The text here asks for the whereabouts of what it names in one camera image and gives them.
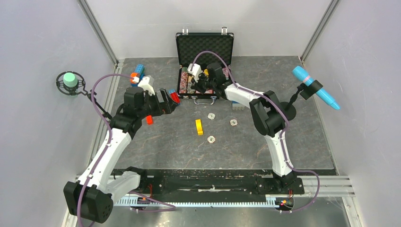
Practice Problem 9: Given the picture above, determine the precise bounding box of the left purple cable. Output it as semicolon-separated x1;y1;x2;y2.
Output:
76;73;177;227

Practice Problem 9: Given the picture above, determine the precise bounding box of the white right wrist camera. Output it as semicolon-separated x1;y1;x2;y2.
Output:
187;63;202;83

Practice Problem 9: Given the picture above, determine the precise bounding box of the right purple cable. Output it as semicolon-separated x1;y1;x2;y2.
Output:
192;51;320;214

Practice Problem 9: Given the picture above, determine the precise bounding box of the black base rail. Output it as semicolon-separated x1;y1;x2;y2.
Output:
135;169;305;202

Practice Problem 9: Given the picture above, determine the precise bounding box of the blue grey lego block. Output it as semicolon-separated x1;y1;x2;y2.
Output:
232;101;245;111

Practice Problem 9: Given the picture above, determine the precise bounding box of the orange block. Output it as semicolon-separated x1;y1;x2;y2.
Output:
146;115;154;125

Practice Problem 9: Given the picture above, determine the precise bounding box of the purple cable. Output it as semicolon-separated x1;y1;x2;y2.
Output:
192;51;320;214
76;73;177;227

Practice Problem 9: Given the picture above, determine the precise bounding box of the blue orange toy car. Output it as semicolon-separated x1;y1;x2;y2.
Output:
130;64;145;87

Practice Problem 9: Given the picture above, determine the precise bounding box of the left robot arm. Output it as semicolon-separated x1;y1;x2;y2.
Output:
63;87;178;223

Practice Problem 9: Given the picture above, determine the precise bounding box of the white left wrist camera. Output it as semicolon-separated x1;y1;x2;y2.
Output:
131;76;155;96

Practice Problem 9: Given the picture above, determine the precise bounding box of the green microphone on stand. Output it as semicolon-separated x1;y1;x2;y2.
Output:
55;71;96;100

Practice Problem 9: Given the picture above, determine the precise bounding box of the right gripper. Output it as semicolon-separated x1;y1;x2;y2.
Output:
191;72;216;95

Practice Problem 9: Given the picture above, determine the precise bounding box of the white 1 poker chip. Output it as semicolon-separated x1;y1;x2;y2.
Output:
207;113;215;120

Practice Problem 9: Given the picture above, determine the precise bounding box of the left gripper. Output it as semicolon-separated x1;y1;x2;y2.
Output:
137;88;178;119

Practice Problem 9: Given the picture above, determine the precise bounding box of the yellow arch block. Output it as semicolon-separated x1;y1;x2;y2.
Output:
195;119;203;136

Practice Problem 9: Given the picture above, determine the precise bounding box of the red blue lego block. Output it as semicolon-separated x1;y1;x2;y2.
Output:
168;89;180;105

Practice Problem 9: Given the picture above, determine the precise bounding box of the blue microphone on stand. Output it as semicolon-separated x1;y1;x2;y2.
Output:
280;66;340;121

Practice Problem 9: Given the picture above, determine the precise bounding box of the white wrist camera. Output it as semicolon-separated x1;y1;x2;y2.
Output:
187;63;202;83
131;76;155;96

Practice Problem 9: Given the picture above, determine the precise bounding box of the black poker chip case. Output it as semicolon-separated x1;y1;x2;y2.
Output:
175;27;234;103

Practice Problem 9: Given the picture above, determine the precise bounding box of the red 100 poker chip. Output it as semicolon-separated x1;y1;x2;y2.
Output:
230;119;238;126

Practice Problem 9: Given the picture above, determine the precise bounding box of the red poker chip near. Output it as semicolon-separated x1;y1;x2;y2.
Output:
207;136;216;144

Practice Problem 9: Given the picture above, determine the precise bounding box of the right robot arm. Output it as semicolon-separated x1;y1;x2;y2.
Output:
188;63;296;193

